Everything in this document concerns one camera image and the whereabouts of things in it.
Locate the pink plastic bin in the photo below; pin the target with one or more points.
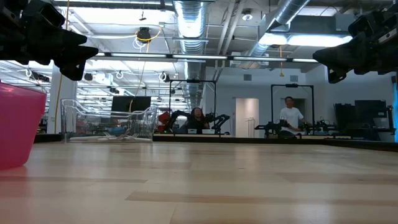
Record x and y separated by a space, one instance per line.
18 130

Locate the black shelving unit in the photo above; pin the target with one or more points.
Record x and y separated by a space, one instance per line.
367 115

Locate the white pillar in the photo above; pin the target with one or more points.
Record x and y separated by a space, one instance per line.
66 93

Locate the clear plastic bin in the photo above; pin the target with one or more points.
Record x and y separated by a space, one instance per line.
66 124

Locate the white door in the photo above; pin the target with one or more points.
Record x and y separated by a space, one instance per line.
247 116

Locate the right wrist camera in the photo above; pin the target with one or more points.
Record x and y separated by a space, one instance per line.
360 26

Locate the black rig frame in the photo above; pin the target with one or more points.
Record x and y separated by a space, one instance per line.
192 81
292 85

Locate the black background robot arm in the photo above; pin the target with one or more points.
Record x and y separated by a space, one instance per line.
270 127
220 119
321 126

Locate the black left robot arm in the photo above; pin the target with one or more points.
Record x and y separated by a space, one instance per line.
7 18

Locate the person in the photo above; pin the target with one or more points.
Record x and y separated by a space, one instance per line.
197 119
290 115

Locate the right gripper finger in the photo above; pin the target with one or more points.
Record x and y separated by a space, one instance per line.
335 60

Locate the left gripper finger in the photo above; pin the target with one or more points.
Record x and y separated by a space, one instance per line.
76 62
70 37

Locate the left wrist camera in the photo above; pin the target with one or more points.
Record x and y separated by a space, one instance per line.
51 14

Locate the silver ventilation duct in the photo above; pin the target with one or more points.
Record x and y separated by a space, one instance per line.
281 15
190 25

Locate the long light bar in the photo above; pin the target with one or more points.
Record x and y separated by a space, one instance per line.
202 57

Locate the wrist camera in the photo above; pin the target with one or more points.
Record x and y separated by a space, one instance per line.
360 26
51 14

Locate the red object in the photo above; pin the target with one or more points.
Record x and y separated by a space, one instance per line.
163 119

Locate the black monitor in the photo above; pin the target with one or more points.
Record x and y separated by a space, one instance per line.
130 104

